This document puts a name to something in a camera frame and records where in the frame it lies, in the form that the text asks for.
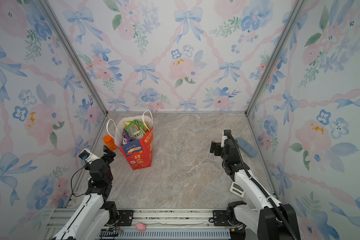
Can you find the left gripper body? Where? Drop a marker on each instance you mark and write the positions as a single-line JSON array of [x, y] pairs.
[[106, 161]]

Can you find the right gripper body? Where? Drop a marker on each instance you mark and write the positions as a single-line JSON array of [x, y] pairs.
[[220, 151]]

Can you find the red paper gift bag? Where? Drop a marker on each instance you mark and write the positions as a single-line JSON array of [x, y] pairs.
[[139, 153]]

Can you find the small green snack packet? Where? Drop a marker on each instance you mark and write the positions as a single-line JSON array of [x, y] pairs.
[[136, 130]]

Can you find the purple Fox's berries candy bag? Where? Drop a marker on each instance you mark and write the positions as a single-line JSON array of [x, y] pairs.
[[126, 138]]

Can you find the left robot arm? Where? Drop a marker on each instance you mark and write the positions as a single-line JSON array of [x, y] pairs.
[[95, 211]]

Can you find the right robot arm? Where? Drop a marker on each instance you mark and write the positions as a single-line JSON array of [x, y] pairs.
[[269, 219]]

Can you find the blue glasses case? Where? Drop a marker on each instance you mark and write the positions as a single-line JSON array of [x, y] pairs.
[[248, 149]]

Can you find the orange plastic bottle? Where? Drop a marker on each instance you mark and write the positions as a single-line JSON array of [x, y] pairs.
[[110, 142]]

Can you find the white calculator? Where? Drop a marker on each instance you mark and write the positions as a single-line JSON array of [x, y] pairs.
[[237, 190]]

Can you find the pink small toy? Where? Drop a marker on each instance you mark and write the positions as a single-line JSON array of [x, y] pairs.
[[141, 227]]

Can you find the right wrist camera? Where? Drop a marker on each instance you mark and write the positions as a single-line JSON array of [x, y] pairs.
[[227, 134]]

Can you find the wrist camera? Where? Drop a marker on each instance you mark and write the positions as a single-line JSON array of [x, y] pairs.
[[87, 157], [227, 134]]

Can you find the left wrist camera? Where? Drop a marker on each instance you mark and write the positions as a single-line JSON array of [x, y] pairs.
[[87, 157]]

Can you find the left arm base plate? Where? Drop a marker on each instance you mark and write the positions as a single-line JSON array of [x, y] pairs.
[[120, 218]]

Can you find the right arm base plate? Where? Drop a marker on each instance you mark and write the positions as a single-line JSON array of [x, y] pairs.
[[221, 218]]

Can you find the aluminium front rail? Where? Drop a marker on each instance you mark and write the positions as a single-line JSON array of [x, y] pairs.
[[162, 224]]

